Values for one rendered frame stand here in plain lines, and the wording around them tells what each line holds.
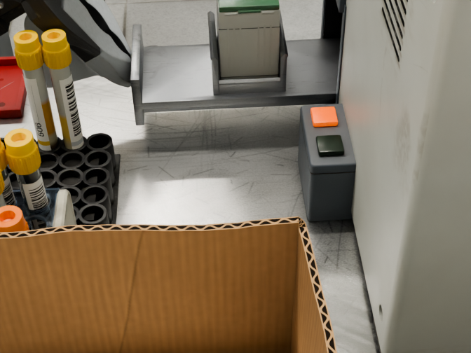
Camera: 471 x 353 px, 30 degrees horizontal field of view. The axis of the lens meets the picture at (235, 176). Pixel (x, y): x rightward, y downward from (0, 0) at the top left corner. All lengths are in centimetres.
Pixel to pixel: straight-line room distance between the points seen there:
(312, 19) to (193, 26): 31
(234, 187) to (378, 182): 15
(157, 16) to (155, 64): 172
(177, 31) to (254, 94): 170
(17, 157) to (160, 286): 12
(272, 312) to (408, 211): 8
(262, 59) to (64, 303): 26
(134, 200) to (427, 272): 23
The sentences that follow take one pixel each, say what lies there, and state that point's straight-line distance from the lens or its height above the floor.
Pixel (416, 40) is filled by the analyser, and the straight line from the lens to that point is 39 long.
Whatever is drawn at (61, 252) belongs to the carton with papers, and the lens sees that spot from 38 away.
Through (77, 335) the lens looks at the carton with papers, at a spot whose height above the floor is 95.
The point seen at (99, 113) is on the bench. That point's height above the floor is 87.
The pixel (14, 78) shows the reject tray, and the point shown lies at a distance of 71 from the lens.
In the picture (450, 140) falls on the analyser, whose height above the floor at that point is 104.
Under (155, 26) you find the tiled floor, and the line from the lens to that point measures 232.
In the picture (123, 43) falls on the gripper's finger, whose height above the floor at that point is 94.
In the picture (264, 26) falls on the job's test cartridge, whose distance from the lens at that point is 58.
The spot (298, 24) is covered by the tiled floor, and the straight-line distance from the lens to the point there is 232.
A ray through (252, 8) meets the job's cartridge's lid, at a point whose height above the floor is 98.
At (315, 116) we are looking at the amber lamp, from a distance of 57.
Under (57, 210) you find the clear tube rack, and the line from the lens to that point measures 49.
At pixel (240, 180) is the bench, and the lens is 60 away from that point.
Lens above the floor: 129
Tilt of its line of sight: 44 degrees down
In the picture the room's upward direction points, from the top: 1 degrees counter-clockwise
